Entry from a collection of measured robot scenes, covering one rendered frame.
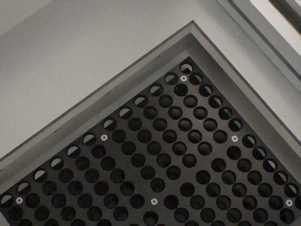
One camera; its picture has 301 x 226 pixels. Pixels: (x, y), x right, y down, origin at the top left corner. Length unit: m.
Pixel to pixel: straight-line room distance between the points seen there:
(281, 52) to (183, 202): 0.15
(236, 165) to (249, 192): 0.03
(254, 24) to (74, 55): 0.15
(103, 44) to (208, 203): 0.17
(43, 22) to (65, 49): 0.03
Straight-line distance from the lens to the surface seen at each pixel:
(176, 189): 0.55
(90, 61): 0.53
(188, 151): 0.55
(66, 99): 0.52
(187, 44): 0.64
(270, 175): 0.56
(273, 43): 0.51
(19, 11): 0.54
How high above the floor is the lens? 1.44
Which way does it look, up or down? 73 degrees down
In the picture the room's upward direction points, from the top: straight up
